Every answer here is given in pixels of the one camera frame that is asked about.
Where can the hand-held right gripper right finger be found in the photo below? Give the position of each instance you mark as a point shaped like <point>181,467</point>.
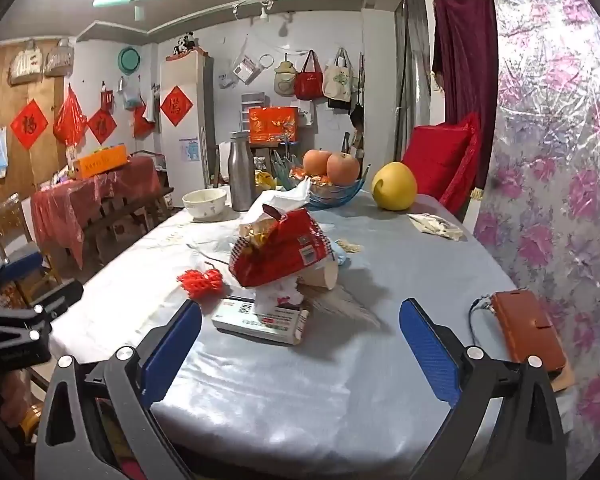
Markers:
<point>430,350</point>

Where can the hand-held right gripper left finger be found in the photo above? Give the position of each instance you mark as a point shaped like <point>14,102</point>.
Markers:
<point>172,350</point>

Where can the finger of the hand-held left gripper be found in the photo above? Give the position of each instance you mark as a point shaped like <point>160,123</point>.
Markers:
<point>10,272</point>
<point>60,297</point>

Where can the white printed wrapper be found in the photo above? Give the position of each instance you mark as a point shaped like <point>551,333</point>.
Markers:
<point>280,297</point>

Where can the wooden chair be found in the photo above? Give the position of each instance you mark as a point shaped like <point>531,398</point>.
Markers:
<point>10,225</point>

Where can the white medicine box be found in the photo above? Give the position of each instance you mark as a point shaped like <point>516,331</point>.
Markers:
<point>255,321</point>

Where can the side table with red cover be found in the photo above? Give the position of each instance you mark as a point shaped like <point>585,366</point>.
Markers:
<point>80,205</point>

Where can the brown leather wallet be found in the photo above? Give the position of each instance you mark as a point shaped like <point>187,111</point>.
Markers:
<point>530,327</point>

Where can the hanging blue face mask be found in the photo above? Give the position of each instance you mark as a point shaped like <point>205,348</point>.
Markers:
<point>0,152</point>

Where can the flat white wrapper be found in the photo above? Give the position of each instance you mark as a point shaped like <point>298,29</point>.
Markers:
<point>437,225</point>

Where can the beige paper cup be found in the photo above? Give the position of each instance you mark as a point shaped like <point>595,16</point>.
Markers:
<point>322,275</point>

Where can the long orange box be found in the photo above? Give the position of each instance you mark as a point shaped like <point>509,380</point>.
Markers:
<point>100,161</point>

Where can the white ceramic bowl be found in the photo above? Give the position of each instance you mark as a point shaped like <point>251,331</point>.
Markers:
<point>204,204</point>

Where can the red diamond paper on board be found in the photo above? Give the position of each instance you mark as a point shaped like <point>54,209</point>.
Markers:
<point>29,124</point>

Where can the red snack bag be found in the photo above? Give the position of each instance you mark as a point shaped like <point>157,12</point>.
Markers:
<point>290,250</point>

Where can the red plastic bag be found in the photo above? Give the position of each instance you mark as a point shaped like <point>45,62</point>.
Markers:
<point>70,120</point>

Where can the yellow pomelo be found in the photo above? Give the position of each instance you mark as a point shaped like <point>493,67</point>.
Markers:
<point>395,187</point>

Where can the blue glass fruit bowl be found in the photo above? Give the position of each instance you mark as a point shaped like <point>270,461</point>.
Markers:
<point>337,195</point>

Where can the steel thermos bottle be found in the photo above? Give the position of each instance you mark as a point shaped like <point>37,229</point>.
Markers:
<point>241,175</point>

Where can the red cushion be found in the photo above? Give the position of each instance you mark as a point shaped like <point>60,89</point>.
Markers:
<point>442,160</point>

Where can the white refrigerator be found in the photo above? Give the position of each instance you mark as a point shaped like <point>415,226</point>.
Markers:
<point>185,150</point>

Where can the red apple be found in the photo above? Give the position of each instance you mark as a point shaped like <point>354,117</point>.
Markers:
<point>343,167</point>
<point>316,162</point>

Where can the red diamond paper on refrigerator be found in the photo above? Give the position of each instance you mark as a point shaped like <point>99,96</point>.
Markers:
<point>176,106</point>

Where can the pink floral shiny cloth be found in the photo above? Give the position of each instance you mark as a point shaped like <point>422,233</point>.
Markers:
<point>555,160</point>

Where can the green round basin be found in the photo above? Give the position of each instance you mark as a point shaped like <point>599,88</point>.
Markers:
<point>130,59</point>

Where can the orange gift box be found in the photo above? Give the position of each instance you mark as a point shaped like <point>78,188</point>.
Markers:
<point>272,125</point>

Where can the panda plush toy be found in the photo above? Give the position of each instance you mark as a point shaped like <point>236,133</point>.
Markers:
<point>185,44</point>

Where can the white tote bag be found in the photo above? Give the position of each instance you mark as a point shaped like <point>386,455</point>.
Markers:
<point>337,82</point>

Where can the red tote bag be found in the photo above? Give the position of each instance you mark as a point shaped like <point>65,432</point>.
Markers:
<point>308,85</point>

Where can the beige cloth bag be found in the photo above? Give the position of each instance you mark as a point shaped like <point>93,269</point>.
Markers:
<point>284,80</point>

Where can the maroon curtain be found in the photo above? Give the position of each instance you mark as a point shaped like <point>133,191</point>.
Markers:
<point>465,45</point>

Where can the small red diamond wall paper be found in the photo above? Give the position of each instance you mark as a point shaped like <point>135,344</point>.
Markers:
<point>101,126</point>

